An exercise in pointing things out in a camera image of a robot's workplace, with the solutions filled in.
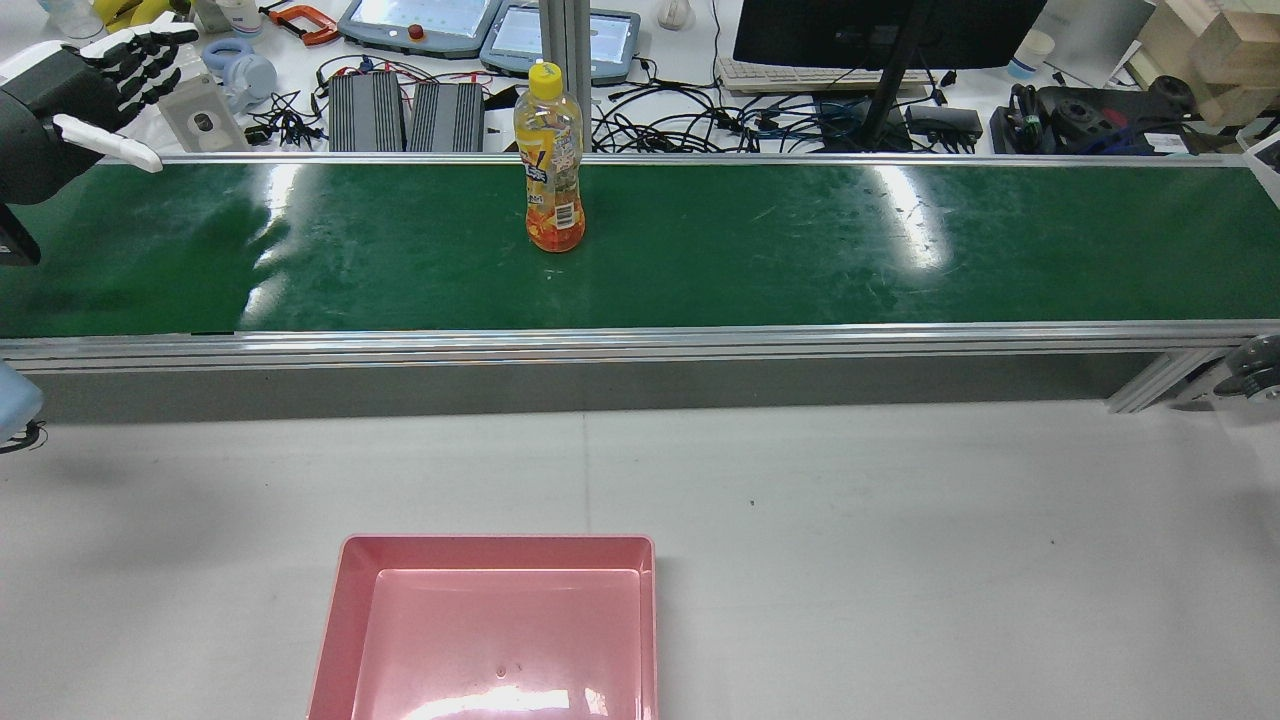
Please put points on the black finned power supply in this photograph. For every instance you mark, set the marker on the black finned power supply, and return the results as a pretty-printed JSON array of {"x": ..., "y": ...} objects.
[{"x": 365, "y": 112}]

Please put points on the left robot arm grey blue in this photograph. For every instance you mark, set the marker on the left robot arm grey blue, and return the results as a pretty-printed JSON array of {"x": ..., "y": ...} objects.
[{"x": 15, "y": 400}]

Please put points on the white jar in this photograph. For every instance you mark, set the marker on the white jar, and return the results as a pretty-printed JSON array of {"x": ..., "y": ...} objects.
[{"x": 240, "y": 12}]

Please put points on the clear plastic bottle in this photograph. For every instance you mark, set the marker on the clear plastic bottle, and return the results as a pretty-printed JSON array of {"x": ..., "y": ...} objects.
[{"x": 70, "y": 15}]

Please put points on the aluminium profile post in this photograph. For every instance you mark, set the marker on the aluminium profile post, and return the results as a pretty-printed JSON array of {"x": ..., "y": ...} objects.
[{"x": 565, "y": 30}]

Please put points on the pink plastic basket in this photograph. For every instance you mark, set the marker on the pink plastic basket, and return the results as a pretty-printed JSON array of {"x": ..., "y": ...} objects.
[{"x": 500, "y": 640}]

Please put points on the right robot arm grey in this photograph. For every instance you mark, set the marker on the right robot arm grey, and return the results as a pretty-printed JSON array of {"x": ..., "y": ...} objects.
[{"x": 1252, "y": 365}]

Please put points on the black device with round hole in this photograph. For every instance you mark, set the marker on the black device with round hole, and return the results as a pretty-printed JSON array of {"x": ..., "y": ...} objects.
[{"x": 1080, "y": 115}]

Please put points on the beige wooden boxes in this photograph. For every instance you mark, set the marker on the beige wooden boxes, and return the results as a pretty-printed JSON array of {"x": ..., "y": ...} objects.
[{"x": 1220, "y": 50}]

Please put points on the green conveyor belt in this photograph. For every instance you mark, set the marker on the green conveyor belt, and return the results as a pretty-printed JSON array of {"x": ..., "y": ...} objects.
[{"x": 800, "y": 250}]

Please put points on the white mouse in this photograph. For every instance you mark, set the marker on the white mouse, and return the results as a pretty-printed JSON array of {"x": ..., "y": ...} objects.
[{"x": 675, "y": 12}]

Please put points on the orange clamp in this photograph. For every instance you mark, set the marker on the orange clamp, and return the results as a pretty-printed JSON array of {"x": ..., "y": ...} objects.
[{"x": 315, "y": 28}]

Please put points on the grey ribbed metal housing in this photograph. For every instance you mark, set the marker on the grey ribbed metal housing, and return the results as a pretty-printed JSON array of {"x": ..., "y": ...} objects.
[{"x": 447, "y": 115}]

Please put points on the black monitor stand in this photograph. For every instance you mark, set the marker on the black monitor stand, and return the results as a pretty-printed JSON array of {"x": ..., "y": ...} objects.
[{"x": 880, "y": 30}]

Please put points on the grey switch box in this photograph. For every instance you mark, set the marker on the grey switch box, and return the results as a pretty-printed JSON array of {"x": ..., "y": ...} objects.
[{"x": 205, "y": 120}]

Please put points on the black flat adapter box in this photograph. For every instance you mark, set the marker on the black flat adapter box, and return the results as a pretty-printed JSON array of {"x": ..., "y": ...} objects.
[{"x": 945, "y": 120}]

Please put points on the white keyboard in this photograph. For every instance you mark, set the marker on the white keyboard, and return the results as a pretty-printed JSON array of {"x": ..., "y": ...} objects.
[{"x": 780, "y": 75}]

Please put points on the orange juice bottle yellow cap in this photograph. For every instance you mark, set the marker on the orange juice bottle yellow cap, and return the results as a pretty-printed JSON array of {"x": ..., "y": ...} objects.
[{"x": 550, "y": 180}]

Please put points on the yellow tool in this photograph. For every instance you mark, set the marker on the yellow tool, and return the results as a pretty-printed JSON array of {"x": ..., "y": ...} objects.
[{"x": 120, "y": 12}]

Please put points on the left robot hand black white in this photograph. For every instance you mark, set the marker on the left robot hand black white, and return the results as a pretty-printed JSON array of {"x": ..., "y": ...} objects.
[{"x": 60, "y": 100}]

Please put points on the white paper cup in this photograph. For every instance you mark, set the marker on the white paper cup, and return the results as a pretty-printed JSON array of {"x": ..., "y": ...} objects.
[{"x": 1030, "y": 52}]

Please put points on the grey teach pendant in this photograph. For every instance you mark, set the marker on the grey teach pendant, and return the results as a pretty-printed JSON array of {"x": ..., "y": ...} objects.
[
  {"x": 420, "y": 25},
  {"x": 610, "y": 40}
]

